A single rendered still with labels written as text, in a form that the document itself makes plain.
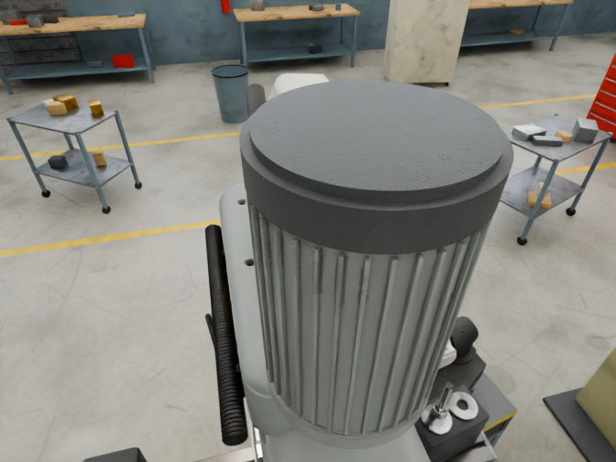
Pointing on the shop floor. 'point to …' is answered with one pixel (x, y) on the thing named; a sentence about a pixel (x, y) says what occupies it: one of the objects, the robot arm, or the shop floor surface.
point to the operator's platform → (483, 393)
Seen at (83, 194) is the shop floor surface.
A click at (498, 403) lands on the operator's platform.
